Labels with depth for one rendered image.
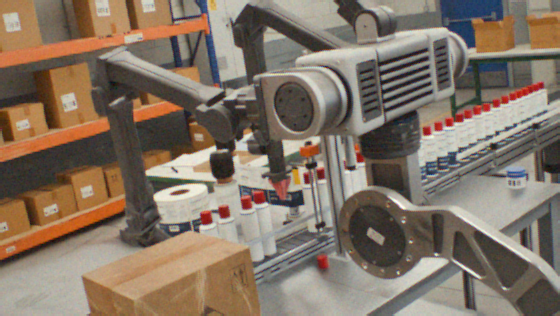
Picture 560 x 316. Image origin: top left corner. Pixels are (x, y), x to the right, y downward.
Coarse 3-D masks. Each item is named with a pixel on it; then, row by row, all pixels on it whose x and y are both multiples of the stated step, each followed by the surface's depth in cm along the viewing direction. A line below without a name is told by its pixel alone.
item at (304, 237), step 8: (440, 176) 257; (424, 184) 250; (304, 232) 219; (288, 240) 214; (296, 240) 213; (304, 240) 212; (280, 248) 208; (288, 248) 207; (296, 248) 207; (272, 256) 202; (256, 264) 198
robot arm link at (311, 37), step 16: (256, 0) 174; (240, 16) 177; (256, 16) 174; (272, 16) 172; (288, 16) 172; (288, 32) 173; (304, 32) 170; (320, 32) 170; (320, 48) 170; (336, 48) 167
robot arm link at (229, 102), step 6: (228, 96) 128; (234, 96) 126; (222, 102) 128; (228, 102) 126; (234, 102) 125; (228, 108) 127; (234, 108) 126; (234, 114) 127; (240, 120) 127; (240, 126) 128; (246, 126) 131; (252, 126) 133; (240, 132) 129; (240, 138) 130
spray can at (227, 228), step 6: (222, 204) 193; (222, 210) 191; (228, 210) 191; (222, 216) 191; (228, 216) 191; (222, 222) 191; (228, 222) 191; (234, 222) 192; (222, 228) 191; (228, 228) 191; (234, 228) 192; (222, 234) 192; (228, 234) 191; (234, 234) 192; (228, 240) 192; (234, 240) 192
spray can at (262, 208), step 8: (256, 192) 200; (256, 200) 200; (264, 200) 200; (256, 208) 199; (264, 208) 199; (264, 216) 200; (264, 224) 200; (264, 232) 201; (264, 240) 202; (272, 240) 202; (264, 248) 202; (272, 248) 203
